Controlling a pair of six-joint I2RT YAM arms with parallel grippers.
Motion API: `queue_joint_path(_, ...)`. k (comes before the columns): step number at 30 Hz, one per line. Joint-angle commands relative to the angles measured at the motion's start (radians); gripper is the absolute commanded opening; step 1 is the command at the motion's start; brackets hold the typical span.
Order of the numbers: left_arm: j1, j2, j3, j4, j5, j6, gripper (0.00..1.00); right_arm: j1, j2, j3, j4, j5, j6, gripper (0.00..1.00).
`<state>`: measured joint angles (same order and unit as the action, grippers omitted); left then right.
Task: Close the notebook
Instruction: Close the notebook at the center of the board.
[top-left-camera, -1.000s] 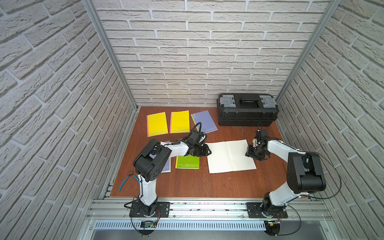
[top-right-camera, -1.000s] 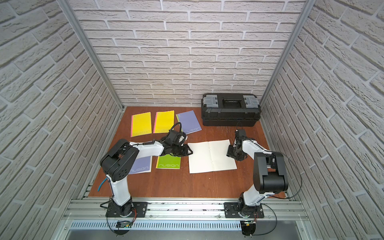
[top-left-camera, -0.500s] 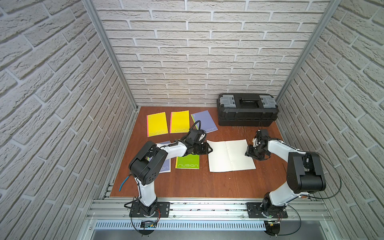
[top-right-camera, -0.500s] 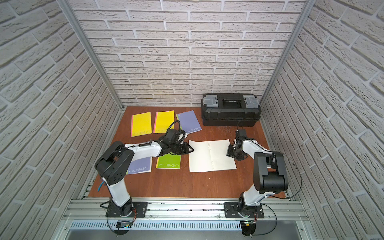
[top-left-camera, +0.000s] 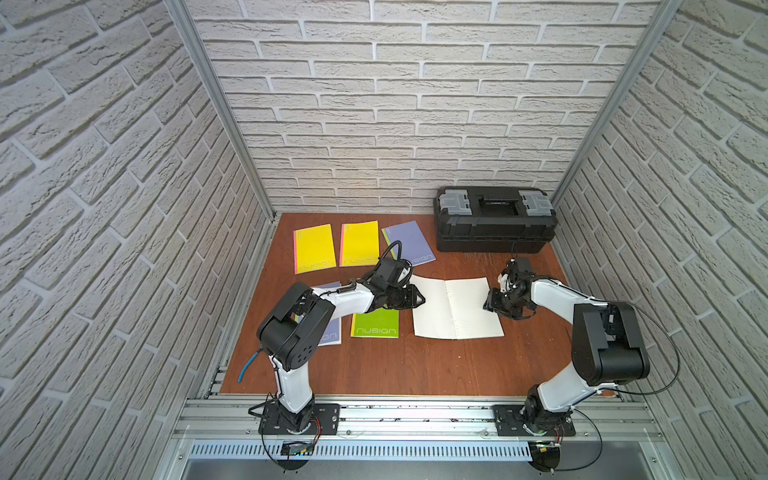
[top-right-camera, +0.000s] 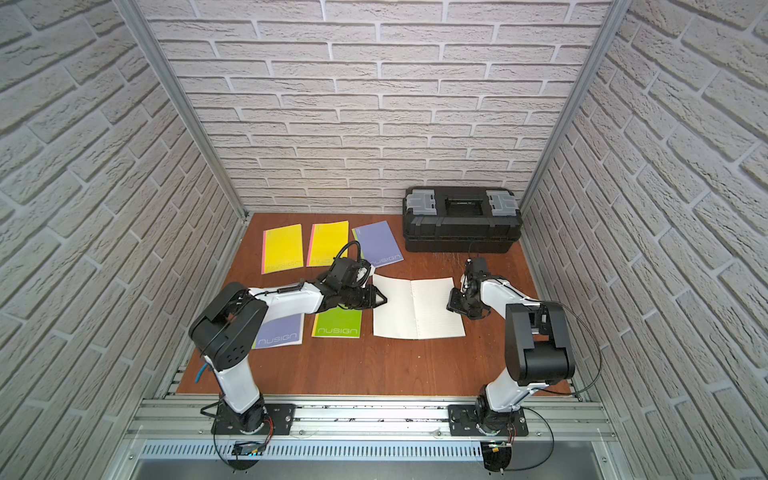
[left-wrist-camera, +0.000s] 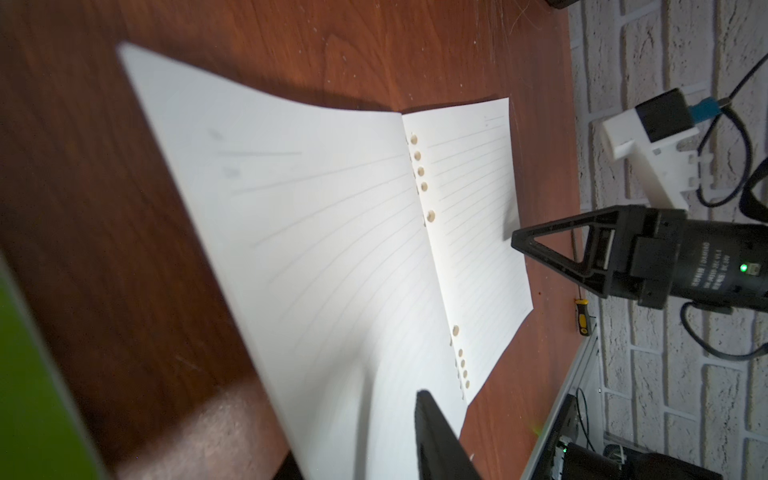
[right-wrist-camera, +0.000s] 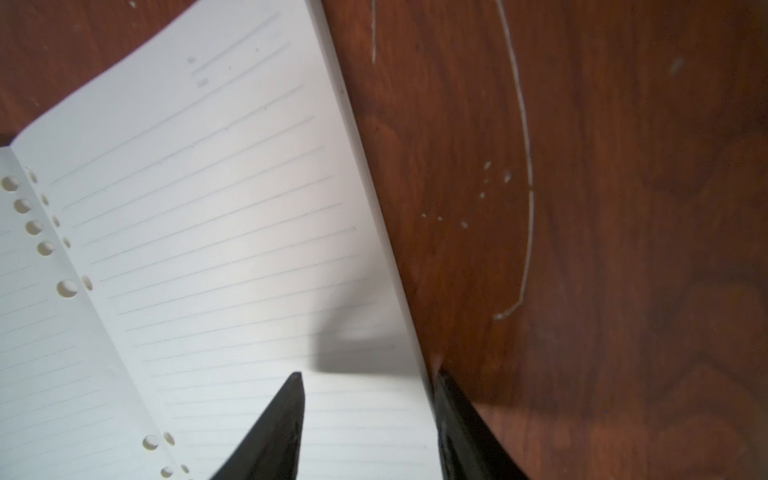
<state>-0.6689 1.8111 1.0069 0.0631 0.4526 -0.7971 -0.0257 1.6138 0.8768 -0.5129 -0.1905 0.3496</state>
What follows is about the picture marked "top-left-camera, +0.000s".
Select notebook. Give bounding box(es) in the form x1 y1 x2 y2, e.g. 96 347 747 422
382 221 436 266
318 282 342 347
350 309 400 339
411 276 504 340
340 221 380 267
293 224 336 274

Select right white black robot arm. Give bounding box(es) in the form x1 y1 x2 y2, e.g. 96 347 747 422
483 258 651 436

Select black plastic toolbox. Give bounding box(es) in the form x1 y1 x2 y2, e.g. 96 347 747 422
433 186 558 254

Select white ventilation grille strip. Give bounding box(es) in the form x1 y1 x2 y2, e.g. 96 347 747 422
188 440 532 462

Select blue handled pliers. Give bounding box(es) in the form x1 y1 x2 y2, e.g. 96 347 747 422
237 349 261 384

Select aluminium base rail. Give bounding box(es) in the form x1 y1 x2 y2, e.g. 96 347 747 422
171 395 665 442

